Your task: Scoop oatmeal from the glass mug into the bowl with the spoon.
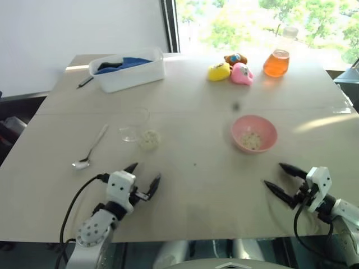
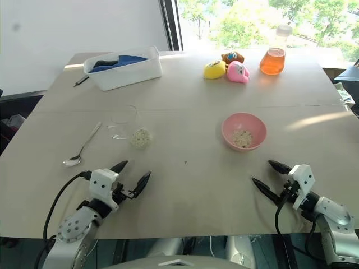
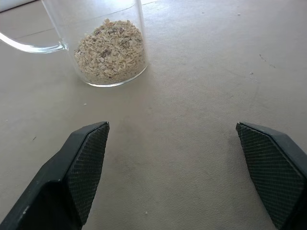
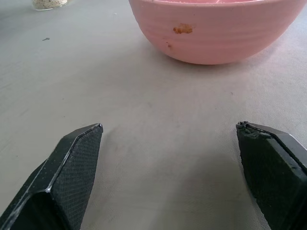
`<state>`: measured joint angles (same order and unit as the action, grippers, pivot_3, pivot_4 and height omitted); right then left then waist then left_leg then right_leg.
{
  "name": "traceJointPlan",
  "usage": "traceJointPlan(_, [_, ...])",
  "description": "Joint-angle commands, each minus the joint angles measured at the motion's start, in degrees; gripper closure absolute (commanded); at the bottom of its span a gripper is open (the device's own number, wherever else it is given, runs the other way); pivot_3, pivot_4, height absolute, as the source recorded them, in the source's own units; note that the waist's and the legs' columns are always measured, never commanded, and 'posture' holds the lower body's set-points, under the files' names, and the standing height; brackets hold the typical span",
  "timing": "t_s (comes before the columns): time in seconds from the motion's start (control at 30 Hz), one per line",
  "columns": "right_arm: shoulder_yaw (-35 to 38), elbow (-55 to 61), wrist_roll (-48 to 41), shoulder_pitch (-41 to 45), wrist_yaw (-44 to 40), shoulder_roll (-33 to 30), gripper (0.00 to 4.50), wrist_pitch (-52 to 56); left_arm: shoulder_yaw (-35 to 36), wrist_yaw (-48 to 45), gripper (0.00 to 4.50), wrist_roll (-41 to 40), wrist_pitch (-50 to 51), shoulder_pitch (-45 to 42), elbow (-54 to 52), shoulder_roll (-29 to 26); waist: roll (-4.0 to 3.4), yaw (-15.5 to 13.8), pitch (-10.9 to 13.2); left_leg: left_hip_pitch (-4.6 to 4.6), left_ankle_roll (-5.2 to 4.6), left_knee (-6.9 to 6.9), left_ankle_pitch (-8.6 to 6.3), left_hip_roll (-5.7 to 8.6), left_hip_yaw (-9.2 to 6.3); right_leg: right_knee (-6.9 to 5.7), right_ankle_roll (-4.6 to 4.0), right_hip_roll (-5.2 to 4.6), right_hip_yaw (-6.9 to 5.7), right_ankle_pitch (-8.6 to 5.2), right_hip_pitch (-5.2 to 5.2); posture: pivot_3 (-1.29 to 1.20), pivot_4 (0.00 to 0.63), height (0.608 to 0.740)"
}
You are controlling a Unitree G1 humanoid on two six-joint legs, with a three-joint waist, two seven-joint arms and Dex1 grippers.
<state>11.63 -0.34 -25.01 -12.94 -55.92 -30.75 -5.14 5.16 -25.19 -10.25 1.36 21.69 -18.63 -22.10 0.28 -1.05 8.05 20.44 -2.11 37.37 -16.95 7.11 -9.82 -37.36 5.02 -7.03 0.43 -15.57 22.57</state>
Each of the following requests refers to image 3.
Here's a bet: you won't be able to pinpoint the clear glass mug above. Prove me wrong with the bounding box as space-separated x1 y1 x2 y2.
0 0 149 88

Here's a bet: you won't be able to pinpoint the oat flakes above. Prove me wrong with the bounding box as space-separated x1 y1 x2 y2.
73 18 147 85

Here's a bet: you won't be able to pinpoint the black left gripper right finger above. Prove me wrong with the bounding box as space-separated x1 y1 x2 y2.
236 121 307 230

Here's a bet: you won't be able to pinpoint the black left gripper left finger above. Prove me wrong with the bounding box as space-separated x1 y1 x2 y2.
0 121 110 230

